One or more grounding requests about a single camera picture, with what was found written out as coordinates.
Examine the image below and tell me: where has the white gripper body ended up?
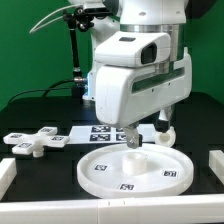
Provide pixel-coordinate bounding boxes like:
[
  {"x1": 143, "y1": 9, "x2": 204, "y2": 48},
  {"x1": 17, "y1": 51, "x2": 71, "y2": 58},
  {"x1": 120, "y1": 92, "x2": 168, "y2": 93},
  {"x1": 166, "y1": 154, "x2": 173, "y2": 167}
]
[{"x1": 95, "y1": 48, "x2": 192, "y2": 128}]

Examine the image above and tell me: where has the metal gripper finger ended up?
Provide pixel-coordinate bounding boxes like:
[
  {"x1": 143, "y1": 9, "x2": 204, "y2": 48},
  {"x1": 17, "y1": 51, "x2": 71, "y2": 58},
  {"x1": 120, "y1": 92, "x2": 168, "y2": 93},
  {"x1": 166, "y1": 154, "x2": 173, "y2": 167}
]
[
  {"x1": 155, "y1": 106, "x2": 173, "y2": 133},
  {"x1": 125, "y1": 123, "x2": 142, "y2": 149}
]

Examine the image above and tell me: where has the white round table top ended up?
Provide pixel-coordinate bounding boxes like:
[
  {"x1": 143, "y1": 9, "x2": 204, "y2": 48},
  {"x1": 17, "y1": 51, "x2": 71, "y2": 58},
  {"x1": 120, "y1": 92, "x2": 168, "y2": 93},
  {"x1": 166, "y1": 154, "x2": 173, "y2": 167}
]
[{"x1": 77, "y1": 144, "x2": 194, "y2": 198}]

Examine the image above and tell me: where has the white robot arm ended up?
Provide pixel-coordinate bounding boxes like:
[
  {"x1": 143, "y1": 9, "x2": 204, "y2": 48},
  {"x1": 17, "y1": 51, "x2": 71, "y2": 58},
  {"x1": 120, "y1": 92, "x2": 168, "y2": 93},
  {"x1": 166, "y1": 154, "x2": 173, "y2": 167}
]
[{"x1": 83, "y1": 0, "x2": 192, "y2": 148}]

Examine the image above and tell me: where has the white marker sheet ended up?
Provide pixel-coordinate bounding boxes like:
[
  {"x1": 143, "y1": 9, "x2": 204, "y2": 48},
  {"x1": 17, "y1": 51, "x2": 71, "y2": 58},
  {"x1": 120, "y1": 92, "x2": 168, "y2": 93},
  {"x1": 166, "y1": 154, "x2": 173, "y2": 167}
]
[{"x1": 69, "y1": 124, "x2": 155, "y2": 144}]

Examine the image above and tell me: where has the white cross-shaped table base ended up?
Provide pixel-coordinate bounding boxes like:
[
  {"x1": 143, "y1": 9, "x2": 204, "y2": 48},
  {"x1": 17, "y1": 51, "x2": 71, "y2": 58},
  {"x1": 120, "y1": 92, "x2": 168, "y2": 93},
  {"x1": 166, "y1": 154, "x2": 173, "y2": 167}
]
[{"x1": 3, "y1": 127, "x2": 70, "y2": 158}]

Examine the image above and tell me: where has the white left fence block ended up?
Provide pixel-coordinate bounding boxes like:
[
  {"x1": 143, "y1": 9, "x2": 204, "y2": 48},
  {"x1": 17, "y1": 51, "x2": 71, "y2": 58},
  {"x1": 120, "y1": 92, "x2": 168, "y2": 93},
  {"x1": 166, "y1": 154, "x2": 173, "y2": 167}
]
[{"x1": 0, "y1": 158, "x2": 17, "y2": 200}]

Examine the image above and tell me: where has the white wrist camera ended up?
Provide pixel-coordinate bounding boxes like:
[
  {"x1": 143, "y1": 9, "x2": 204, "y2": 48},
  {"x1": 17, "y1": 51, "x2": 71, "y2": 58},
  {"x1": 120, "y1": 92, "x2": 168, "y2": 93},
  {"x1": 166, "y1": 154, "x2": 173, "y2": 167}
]
[{"x1": 95, "y1": 31, "x2": 171, "y2": 68}]

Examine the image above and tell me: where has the black cable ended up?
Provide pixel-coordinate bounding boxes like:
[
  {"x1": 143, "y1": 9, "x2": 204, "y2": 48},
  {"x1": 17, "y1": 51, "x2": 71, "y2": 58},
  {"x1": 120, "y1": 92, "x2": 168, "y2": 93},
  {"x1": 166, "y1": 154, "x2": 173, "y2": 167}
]
[{"x1": 7, "y1": 78, "x2": 88, "y2": 105}]

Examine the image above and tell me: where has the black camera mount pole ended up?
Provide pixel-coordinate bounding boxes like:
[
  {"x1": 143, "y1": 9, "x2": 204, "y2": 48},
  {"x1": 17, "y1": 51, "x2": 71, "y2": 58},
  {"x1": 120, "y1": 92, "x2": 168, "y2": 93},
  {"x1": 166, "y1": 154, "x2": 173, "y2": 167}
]
[{"x1": 63, "y1": 7, "x2": 93, "y2": 97}]

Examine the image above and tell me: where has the white front fence rail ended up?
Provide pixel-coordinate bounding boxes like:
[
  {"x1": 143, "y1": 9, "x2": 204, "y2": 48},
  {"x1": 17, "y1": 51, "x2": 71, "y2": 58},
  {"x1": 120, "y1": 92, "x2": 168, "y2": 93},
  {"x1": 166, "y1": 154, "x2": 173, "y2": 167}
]
[{"x1": 0, "y1": 194, "x2": 224, "y2": 224}]

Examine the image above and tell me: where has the white cable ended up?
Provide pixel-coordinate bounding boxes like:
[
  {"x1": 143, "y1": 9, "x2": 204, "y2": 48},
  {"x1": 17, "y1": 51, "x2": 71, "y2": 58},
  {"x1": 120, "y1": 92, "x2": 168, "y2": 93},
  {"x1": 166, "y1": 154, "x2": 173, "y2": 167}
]
[{"x1": 29, "y1": 4, "x2": 81, "y2": 34}]

